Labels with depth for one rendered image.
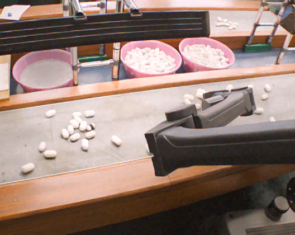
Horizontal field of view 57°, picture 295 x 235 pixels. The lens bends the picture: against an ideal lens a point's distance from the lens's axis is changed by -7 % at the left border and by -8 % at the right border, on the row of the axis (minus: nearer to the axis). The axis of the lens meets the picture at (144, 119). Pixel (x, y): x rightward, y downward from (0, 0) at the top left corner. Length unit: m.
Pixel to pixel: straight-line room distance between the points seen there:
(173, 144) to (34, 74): 0.87
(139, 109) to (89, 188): 0.38
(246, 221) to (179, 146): 0.79
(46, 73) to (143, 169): 0.59
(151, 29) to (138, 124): 0.33
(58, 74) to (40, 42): 0.45
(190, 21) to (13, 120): 0.65
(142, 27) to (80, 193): 0.47
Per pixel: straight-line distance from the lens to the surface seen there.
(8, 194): 0.83
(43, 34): 0.76
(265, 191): 1.94
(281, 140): 0.36
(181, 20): 0.86
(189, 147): 0.43
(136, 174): 0.83
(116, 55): 1.05
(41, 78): 1.19
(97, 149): 0.91
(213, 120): 0.62
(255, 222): 1.20
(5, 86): 1.11
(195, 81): 1.19
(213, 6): 1.92
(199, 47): 1.47
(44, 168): 0.88
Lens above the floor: 1.45
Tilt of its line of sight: 45 degrees down
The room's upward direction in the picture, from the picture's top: 9 degrees clockwise
